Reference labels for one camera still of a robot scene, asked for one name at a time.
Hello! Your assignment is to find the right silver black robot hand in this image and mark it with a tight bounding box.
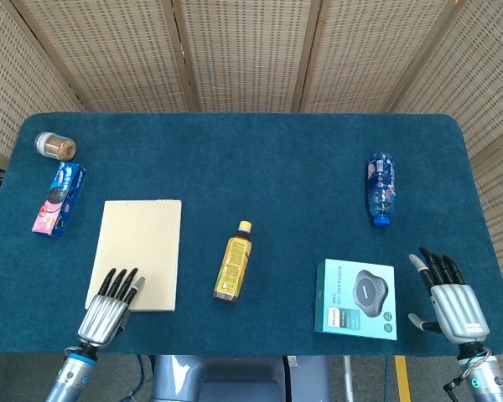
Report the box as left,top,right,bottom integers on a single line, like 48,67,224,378
407,246,490,347

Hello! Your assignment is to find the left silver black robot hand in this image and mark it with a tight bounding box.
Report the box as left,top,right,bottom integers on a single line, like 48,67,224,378
76,267,147,348

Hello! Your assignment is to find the beige spiral notebook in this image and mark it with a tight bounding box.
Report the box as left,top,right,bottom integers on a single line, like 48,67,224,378
85,199,183,313

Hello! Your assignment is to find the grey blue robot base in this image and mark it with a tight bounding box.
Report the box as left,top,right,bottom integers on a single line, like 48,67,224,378
150,354,332,402

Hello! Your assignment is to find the teal Philips speaker box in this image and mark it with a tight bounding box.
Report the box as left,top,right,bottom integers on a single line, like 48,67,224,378
314,258,398,342

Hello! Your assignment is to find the blue Oreo cookie box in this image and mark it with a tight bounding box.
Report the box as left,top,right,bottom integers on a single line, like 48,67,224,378
31,162,87,240

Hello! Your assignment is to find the yellow label tea bottle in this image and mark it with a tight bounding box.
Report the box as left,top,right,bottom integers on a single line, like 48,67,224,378
212,220,253,305

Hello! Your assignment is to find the blue cap water bottle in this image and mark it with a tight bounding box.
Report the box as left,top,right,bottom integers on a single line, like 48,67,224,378
365,152,399,228

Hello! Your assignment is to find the glass jar brown powder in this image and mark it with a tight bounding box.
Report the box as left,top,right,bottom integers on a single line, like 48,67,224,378
34,131,78,162

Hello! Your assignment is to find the blue table cloth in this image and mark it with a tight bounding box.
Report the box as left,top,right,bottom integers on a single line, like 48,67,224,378
0,111,503,358

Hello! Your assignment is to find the woven wooden folding screen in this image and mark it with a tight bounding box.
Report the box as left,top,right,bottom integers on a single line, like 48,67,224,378
0,0,503,365

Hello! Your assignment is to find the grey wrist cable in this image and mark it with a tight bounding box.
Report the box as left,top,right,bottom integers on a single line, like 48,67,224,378
442,349,494,390

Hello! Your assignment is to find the blue cable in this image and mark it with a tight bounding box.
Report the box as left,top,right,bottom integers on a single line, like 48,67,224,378
121,355,154,402

